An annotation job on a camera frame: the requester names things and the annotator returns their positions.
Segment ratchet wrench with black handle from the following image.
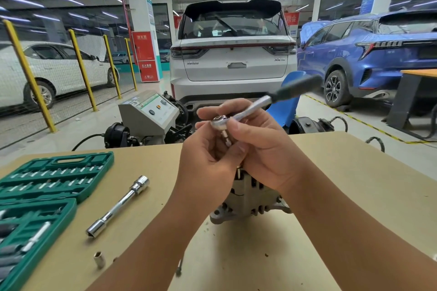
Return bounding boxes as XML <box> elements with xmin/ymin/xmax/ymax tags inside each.
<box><xmin>210</xmin><ymin>74</ymin><xmax>323</xmax><ymax>147</ymax></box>

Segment black drive unit with cable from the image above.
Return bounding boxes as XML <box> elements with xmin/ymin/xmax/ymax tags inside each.
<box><xmin>290</xmin><ymin>116</ymin><xmax>349</xmax><ymax>135</ymax></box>

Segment person's left hand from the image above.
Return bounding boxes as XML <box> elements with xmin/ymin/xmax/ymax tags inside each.
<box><xmin>170</xmin><ymin>120</ymin><xmax>249</xmax><ymax>213</ymax></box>

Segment wire mesh fence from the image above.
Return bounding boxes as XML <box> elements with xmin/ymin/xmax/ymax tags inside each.
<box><xmin>0</xmin><ymin>25</ymin><xmax>137</xmax><ymax>150</ymax></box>

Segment grey control box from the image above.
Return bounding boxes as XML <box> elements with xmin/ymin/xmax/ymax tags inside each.
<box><xmin>118</xmin><ymin>91</ymin><xmax>180</xmax><ymax>138</ymax></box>

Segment rows of small metal bits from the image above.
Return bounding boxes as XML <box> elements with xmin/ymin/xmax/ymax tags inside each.
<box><xmin>6</xmin><ymin>164</ymin><xmax>104</xmax><ymax>196</ymax></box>

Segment person's left forearm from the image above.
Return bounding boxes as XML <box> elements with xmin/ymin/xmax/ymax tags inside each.
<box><xmin>85</xmin><ymin>195</ymin><xmax>214</xmax><ymax>291</ymax></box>

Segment black motor assembly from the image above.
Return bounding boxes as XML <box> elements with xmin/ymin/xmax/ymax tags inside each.
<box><xmin>104</xmin><ymin>122</ymin><xmax>141</xmax><ymax>149</ymax></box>

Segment blue suv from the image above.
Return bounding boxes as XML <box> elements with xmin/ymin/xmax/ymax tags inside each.
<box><xmin>297</xmin><ymin>9</ymin><xmax>437</xmax><ymax>108</ymax></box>

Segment row of dark sockets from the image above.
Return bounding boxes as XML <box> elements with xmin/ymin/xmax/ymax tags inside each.
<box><xmin>0</xmin><ymin>209</ymin><xmax>26</xmax><ymax>283</ymax></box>

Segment black corrugated cable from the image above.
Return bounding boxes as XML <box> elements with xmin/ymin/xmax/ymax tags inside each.
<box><xmin>365</xmin><ymin>136</ymin><xmax>386</xmax><ymax>153</ymax></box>

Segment chrome extension bar with sockets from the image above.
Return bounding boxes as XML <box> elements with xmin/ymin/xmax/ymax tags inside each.
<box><xmin>86</xmin><ymin>175</ymin><xmax>150</xmax><ymax>239</ymax></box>

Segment blue plastic chair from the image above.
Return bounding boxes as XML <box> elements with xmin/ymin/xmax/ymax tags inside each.
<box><xmin>266</xmin><ymin>70</ymin><xmax>308</xmax><ymax>128</ymax></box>

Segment orange desk with black leg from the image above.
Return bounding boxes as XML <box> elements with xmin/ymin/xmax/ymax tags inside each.
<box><xmin>386</xmin><ymin>69</ymin><xmax>437</xmax><ymax>140</ymax></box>

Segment chrome sliding bar handle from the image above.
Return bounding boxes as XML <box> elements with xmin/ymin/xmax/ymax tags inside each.
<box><xmin>20</xmin><ymin>221</ymin><xmax>52</xmax><ymax>253</ymax></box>

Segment yellow fence post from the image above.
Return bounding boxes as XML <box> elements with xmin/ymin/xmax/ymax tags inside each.
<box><xmin>124</xmin><ymin>38</ymin><xmax>138</xmax><ymax>92</ymax></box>
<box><xmin>103</xmin><ymin>34</ymin><xmax>123</xmax><ymax>100</ymax></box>
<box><xmin>68</xmin><ymin>29</ymin><xmax>99</xmax><ymax>113</ymax></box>
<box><xmin>2</xmin><ymin>19</ymin><xmax>58</xmax><ymax>134</ymax></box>

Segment white sedan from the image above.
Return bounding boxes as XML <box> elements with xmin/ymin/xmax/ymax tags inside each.
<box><xmin>0</xmin><ymin>41</ymin><xmax>120</xmax><ymax>111</ymax></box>

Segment person's right hand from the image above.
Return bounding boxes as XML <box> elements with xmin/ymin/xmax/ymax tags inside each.
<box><xmin>196</xmin><ymin>98</ymin><xmax>308</xmax><ymax>196</ymax></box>

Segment white suv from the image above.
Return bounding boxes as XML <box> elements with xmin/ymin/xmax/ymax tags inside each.
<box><xmin>169</xmin><ymin>0</ymin><xmax>298</xmax><ymax>111</ymax></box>

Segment green plastic tool case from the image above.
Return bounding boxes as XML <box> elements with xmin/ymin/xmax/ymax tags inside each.
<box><xmin>0</xmin><ymin>151</ymin><xmax>115</xmax><ymax>291</ymax></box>

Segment red fire equipment cabinet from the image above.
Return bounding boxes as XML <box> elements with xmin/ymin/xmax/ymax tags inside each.
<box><xmin>131</xmin><ymin>31</ymin><xmax>160</xmax><ymax>83</ymax></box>

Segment blue pillar poster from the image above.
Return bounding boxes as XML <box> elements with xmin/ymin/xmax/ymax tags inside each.
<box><xmin>359</xmin><ymin>0</ymin><xmax>378</xmax><ymax>15</ymax></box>

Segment grey metal alternator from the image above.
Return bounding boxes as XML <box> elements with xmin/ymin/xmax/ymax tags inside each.
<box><xmin>209</xmin><ymin>165</ymin><xmax>293</xmax><ymax>225</ymax></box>

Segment person's right forearm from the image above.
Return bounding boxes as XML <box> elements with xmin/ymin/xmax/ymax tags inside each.
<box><xmin>282</xmin><ymin>161</ymin><xmax>437</xmax><ymax>291</ymax></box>

